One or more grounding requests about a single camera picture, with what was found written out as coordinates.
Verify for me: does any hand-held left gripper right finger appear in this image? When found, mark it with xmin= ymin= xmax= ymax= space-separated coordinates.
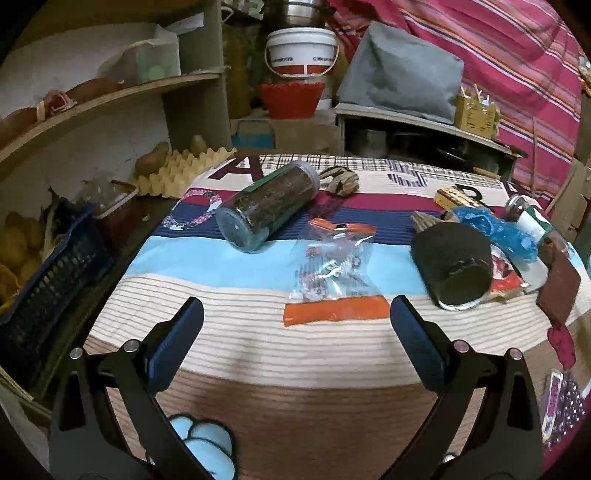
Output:
xmin=369 ymin=295 xmax=546 ymax=480

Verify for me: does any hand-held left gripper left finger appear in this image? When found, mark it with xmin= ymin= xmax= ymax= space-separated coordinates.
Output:
xmin=48 ymin=296 xmax=227 ymax=480

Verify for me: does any clear bag with orange strip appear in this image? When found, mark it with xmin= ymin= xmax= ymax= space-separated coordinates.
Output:
xmin=283 ymin=218 xmax=388 ymax=328

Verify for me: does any black foam cylinder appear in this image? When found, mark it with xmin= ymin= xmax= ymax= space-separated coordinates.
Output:
xmin=410 ymin=220 xmax=494 ymax=311

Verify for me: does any dark blue plastic crate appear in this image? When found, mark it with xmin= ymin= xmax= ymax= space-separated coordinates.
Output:
xmin=0 ymin=203 xmax=114 ymax=394

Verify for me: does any blue plastic bag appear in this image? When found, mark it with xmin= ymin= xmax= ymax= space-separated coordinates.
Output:
xmin=450 ymin=205 xmax=539 ymax=264

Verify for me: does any clear tub with red rim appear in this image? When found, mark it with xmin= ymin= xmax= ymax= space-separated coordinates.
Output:
xmin=92 ymin=180 xmax=149 ymax=232

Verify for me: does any yellow snack packet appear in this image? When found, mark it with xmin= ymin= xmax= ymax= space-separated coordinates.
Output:
xmin=434 ymin=187 xmax=467 ymax=209

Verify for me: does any purple candy packet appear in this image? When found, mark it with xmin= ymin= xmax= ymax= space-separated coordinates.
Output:
xmin=540 ymin=370 xmax=587 ymax=446

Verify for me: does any clear jar with dark contents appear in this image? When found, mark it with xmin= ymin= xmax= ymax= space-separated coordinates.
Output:
xmin=215 ymin=161 xmax=321 ymax=254

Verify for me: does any yellow egg carton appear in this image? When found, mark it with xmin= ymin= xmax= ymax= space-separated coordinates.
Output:
xmin=139 ymin=148 xmax=239 ymax=199

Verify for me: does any white green labelled bottle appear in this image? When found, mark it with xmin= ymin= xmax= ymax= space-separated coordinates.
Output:
xmin=505 ymin=194 xmax=574 ymax=265

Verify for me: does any pile of yellow potatoes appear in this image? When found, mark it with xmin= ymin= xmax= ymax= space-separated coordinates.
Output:
xmin=0 ymin=211 xmax=45 ymax=306

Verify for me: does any small steel pot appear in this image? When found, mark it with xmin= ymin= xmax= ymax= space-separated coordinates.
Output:
xmin=364 ymin=129 xmax=389 ymax=158

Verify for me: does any grey low shelf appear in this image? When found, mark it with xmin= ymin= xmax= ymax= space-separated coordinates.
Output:
xmin=333 ymin=102 xmax=525 ymax=182

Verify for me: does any yellow woven box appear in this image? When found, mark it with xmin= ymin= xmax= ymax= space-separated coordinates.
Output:
xmin=454 ymin=90 xmax=500 ymax=140

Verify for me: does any cardboard box with blue print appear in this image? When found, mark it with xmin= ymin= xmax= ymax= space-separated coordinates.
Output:
xmin=231 ymin=117 xmax=343 ymax=151

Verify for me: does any wooden shelf unit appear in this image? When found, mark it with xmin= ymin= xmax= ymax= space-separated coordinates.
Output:
xmin=0 ymin=0 xmax=232 ymax=407

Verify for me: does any brown sweet potato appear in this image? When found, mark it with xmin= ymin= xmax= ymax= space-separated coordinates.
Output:
xmin=65 ymin=78 xmax=126 ymax=105
xmin=0 ymin=107 xmax=38 ymax=149

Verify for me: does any red plastic basket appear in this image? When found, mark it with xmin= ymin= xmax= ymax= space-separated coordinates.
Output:
xmin=257 ymin=82 xmax=326 ymax=120

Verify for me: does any grey pillow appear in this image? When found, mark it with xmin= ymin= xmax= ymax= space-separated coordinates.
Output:
xmin=336 ymin=21 xmax=465 ymax=125

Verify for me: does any yellow oil jug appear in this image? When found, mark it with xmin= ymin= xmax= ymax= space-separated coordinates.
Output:
xmin=225 ymin=23 xmax=253 ymax=121

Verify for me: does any clear plastic storage box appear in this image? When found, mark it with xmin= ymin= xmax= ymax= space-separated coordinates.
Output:
xmin=104 ymin=25 xmax=181 ymax=86

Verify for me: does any red striped hanging cloth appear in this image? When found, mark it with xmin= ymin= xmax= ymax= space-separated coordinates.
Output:
xmin=323 ymin=0 xmax=591 ymax=200

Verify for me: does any white plastic bucket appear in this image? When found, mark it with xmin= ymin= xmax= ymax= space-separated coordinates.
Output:
xmin=264 ymin=28 xmax=341 ymax=79

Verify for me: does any steel cooking pot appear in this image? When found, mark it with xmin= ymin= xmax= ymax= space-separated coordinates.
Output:
xmin=274 ymin=0 xmax=336 ymax=29

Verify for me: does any dark pan with wooden handle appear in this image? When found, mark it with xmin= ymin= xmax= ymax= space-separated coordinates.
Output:
xmin=434 ymin=138 xmax=502 ymax=179

